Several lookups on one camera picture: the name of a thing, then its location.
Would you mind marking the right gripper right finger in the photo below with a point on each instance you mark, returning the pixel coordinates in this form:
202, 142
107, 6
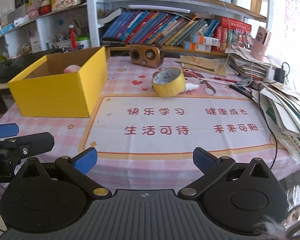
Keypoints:
214, 170

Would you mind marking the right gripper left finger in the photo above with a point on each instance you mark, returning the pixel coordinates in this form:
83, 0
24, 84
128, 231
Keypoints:
75, 170

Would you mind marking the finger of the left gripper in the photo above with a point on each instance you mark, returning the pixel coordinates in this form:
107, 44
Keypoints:
8, 130
13, 150

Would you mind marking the white spray bottle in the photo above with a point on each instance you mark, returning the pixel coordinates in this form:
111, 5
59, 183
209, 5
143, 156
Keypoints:
191, 86

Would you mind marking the yellow tape roll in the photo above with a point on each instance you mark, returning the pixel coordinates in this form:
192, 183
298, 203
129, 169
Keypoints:
169, 82

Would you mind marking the pink plush paw toy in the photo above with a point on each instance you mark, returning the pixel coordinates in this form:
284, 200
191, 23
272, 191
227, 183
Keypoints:
73, 68

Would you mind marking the black electronic piano keyboard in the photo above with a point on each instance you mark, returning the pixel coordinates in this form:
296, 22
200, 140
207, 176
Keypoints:
9, 69

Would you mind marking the yellow cardboard box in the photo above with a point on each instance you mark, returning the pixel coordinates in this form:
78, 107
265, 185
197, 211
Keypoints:
44, 90

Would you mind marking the pink checkered tablecloth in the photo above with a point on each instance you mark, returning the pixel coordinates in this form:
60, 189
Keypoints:
146, 142

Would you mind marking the red pencil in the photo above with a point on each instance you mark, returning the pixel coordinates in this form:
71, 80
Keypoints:
226, 80

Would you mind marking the stack of papers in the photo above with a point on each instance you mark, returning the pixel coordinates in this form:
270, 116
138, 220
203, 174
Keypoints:
279, 103

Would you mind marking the brown cardboard pieces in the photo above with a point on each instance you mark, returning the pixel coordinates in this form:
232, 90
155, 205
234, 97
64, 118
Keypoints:
213, 66

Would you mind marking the white pen holder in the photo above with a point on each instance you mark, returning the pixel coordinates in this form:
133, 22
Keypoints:
65, 45

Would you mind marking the black power adapter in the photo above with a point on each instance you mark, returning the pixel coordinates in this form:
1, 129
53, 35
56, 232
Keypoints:
279, 75

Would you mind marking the white green lidded jar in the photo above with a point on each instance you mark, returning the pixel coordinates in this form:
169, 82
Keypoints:
83, 42

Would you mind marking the brown retro radio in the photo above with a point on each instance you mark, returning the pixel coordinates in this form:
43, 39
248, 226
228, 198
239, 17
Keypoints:
147, 55

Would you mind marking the orange white medicine box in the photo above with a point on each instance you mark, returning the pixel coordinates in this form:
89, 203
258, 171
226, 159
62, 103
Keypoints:
211, 41

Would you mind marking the red thick book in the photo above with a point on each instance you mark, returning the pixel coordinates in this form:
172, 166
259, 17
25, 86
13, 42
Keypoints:
233, 24

